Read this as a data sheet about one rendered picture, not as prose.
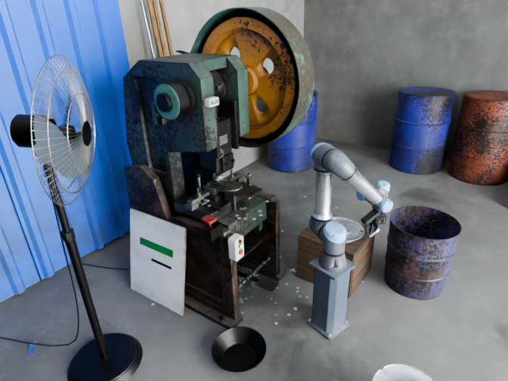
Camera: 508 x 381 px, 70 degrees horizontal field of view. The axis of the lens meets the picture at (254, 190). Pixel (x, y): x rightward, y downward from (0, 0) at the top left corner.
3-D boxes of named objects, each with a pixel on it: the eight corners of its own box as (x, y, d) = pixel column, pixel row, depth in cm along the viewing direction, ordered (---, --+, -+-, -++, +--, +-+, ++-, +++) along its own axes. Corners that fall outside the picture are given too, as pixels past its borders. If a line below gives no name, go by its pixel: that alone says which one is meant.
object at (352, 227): (363, 220, 254) (363, 219, 254) (365, 243, 229) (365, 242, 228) (321, 217, 260) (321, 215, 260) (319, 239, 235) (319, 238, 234)
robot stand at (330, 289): (349, 324, 220) (357, 264, 200) (329, 341, 209) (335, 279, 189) (326, 308, 233) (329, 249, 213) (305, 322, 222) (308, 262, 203)
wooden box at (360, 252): (370, 268, 266) (376, 227, 251) (348, 298, 239) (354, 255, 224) (321, 250, 288) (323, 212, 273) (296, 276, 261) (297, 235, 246)
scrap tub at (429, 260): (450, 274, 258) (466, 215, 237) (439, 311, 227) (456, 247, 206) (390, 255, 280) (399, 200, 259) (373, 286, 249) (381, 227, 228)
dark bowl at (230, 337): (277, 350, 205) (277, 341, 202) (245, 391, 183) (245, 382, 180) (234, 327, 220) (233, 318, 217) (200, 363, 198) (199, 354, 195)
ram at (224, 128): (239, 165, 218) (236, 116, 205) (223, 174, 207) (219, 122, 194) (216, 159, 227) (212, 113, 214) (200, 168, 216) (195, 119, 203)
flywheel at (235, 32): (285, 150, 250) (331, 48, 206) (269, 159, 235) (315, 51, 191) (209, 97, 272) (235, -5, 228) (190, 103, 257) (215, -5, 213)
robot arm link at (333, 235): (329, 257, 190) (331, 235, 184) (317, 243, 202) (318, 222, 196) (349, 252, 194) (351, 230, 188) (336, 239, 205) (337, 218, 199)
